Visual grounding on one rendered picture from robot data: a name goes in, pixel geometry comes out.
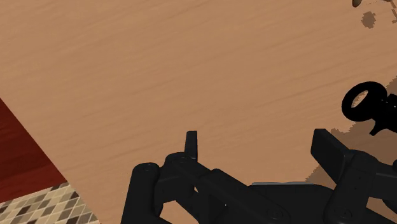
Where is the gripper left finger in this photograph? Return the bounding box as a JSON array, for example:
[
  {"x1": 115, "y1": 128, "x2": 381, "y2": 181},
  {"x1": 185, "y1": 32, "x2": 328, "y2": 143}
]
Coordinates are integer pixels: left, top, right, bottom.
[{"x1": 120, "y1": 130, "x2": 291, "y2": 224}]

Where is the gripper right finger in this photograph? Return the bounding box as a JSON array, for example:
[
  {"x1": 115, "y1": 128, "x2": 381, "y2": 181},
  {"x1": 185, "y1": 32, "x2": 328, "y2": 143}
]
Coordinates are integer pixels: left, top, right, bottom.
[{"x1": 310, "y1": 128, "x2": 397, "y2": 224}]

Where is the black ring-handled tool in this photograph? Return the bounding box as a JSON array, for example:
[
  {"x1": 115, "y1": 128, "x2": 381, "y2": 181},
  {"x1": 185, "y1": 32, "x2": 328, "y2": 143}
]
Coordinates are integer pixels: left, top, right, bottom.
[{"x1": 341, "y1": 81, "x2": 397, "y2": 136}]

